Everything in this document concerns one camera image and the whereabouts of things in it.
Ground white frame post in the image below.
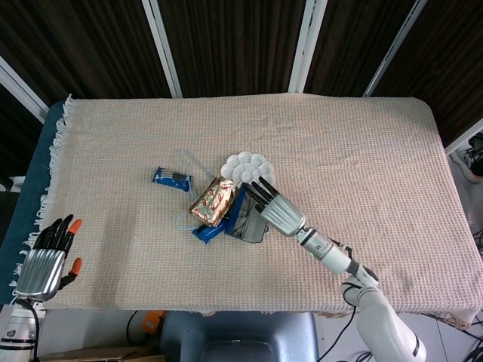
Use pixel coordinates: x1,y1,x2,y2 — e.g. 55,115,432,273
141,0,183,98
288,0,328,94
445,118,483,154
0,56,50,124
362,0,429,97

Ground gold foil snack bag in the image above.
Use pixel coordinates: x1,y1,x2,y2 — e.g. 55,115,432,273
188,176,238,227

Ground orange device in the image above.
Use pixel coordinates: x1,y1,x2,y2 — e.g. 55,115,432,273
142,310,167,340

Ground grey blue-edged box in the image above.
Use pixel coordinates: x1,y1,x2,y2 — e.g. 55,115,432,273
223,183,271,244

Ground black and white sneaker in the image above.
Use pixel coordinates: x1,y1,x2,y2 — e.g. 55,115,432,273
451,132,483,184

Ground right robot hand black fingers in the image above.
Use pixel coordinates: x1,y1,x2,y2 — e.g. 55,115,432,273
243,177,306,238

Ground plain blue snack pack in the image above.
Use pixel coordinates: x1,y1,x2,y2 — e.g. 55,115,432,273
192,220,229,245

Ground white flower paint palette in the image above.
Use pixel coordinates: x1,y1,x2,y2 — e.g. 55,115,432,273
220,151,273,186

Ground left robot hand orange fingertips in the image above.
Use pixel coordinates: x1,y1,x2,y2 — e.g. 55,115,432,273
14,213,84,302

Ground blue cookie pack with picture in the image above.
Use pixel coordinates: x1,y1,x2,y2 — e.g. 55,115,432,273
151,167,193,192

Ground blue table pad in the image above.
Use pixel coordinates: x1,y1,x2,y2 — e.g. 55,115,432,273
0,100,65,305

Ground beige waffle tablecloth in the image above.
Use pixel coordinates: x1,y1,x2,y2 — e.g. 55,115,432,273
9,93,483,329

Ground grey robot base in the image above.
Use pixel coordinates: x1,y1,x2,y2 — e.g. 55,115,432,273
160,311,321,362

